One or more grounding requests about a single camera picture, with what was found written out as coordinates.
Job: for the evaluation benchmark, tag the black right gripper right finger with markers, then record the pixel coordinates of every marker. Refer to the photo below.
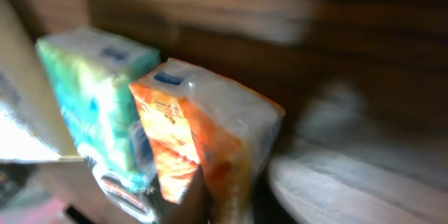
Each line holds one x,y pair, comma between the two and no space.
266,208

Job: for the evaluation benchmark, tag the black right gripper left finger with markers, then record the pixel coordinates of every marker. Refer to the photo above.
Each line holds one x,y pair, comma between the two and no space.
194,209

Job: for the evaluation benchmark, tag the dark green round-label box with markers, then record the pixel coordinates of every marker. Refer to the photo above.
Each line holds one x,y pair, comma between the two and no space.
132,194

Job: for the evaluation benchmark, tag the orange tissue pack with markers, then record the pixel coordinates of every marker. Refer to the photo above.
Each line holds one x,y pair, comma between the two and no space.
195,118

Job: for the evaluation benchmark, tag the teal tissue pack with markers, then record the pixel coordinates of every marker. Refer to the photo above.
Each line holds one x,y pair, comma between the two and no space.
90,71

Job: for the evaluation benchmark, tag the white teal package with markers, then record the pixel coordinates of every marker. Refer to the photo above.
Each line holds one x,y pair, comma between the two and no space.
32,129

